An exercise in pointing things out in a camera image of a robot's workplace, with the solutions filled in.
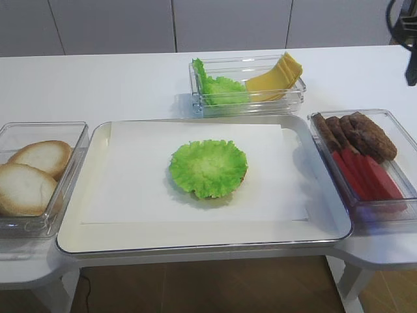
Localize white paper sheet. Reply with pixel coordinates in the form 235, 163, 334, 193
83, 121, 308, 224

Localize brown meat patty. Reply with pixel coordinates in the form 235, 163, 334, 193
311, 113, 341, 152
325, 116, 351, 149
349, 112, 397, 164
339, 115, 371, 155

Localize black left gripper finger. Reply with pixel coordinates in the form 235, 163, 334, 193
405, 51, 417, 86

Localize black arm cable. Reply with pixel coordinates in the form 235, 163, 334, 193
386, 0, 414, 53

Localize yellow cheese slices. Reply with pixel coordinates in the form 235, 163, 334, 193
245, 52, 303, 102

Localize red tomato slices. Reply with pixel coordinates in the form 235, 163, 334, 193
331, 149, 407, 215

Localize black floor cable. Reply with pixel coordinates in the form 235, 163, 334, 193
79, 275, 92, 313

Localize cream serving tray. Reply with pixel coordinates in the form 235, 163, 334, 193
57, 115, 352, 254

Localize brown meat patty front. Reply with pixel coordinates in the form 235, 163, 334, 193
349, 112, 397, 164

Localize toasted bun half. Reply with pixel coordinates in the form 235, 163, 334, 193
1, 163, 57, 216
8, 140, 72, 181
239, 170, 247, 185

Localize brown meat patty rear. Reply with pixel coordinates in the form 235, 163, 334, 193
311, 113, 341, 152

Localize clear plastic bun container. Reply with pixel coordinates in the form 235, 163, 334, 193
1, 121, 89, 238

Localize green lettuce leaves in container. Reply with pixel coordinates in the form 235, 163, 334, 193
192, 58, 249, 106

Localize clear lettuce and cheese container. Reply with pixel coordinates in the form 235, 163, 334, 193
189, 53, 306, 117

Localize white table leg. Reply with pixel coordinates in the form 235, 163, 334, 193
326, 256, 375, 313
61, 269, 80, 313

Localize green lettuce leaf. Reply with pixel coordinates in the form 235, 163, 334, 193
169, 140, 248, 199

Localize right white table leg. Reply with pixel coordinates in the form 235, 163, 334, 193
326, 256, 375, 313

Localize clear meat and tomato container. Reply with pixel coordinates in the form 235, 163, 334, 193
308, 110, 416, 224

